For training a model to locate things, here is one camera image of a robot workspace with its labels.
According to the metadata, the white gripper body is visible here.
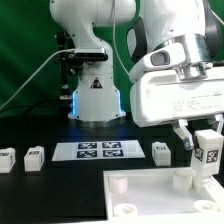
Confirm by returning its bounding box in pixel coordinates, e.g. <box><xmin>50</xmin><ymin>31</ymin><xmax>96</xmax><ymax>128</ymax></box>
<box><xmin>130</xmin><ymin>68</ymin><xmax>224</xmax><ymax>127</ymax></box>

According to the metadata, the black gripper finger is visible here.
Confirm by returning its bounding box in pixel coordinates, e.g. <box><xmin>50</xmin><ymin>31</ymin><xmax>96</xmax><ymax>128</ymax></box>
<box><xmin>208</xmin><ymin>114</ymin><xmax>224</xmax><ymax>134</ymax></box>
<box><xmin>172</xmin><ymin>119</ymin><xmax>194</xmax><ymax>150</ymax></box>

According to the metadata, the white square tabletop part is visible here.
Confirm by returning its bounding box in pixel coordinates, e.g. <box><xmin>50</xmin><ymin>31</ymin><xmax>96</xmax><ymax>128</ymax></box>
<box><xmin>103</xmin><ymin>168</ymin><xmax>224</xmax><ymax>224</ymax></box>

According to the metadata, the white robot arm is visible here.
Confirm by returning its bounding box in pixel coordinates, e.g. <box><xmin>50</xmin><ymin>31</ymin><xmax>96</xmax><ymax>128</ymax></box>
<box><xmin>49</xmin><ymin>0</ymin><xmax>224</xmax><ymax>149</ymax></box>

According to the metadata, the white sheet with tags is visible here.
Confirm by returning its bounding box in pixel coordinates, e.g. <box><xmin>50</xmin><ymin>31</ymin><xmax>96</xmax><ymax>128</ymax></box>
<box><xmin>52</xmin><ymin>140</ymin><xmax>145</xmax><ymax>161</ymax></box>

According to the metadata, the black camera on stand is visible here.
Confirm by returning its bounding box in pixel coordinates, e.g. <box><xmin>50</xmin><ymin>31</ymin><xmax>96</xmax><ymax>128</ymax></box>
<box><xmin>55</xmin><ymin>32</ymin><xmax>112</xmax><ymax>100</ymax></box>

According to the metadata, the white camera cable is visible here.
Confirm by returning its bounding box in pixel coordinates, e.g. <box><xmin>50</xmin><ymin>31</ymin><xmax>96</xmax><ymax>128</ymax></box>
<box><xmin>0</xmin><ymin>0</ymin><xmax>133</xmax><ymax>112</ymax></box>

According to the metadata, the black cable on table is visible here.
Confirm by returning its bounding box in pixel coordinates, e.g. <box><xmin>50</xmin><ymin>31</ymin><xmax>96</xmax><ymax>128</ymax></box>
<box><xmin>0</xmin><ymin>97</ymin><xmax>73</xmax><ymax>118</ymax></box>

